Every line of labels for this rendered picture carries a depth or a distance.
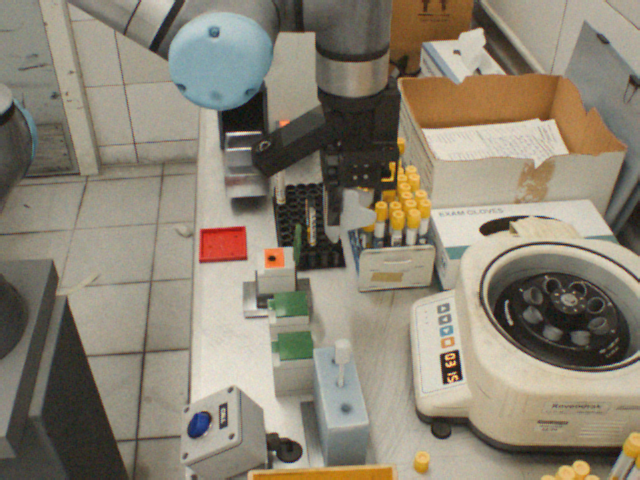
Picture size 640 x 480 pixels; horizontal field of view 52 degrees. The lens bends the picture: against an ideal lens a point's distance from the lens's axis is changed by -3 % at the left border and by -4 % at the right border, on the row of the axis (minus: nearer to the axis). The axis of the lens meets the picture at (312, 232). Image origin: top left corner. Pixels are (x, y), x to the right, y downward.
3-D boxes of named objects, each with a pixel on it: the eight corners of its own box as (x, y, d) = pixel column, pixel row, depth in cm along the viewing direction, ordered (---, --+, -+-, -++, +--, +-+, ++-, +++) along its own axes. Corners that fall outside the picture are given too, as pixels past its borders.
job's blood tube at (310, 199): (306, 251, 97) (304, 195, 91) (315, 250, 97) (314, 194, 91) (307, 257, 96) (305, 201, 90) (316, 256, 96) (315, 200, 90)
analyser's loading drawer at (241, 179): (225, 129, 120) (223, 103, 117) (262, 126, 121) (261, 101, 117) (226, 197, 104) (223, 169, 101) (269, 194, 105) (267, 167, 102)
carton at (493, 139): (388, 154, 118) (394, 75, 108) (544, 146, 120) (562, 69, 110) (421, 247, 99) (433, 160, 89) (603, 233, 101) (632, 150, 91)
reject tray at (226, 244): (200, 232, 101) (199, 228, 101) (245, 229, 102) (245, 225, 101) (199, 263, 96) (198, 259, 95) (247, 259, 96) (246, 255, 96)
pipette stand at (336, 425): (299, 407, 77) (298, 350, 71) (360, 399, 78) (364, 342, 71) (312, 484, 69) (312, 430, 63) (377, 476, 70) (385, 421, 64)
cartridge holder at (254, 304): (243, 289, 92) (241, 269, 90) (309, 285, 93) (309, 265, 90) (243, 318, 88) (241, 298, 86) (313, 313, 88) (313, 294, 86)
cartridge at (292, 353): (272, 370, 81) (270, 332, 77) (311, 367, 82) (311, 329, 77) (274, 397, 78) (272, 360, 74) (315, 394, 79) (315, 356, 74)
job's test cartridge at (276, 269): (258, 284, 91) (256, 248, 87) (294, 282, 91) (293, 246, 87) (259, 305, 88) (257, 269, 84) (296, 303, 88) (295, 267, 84)
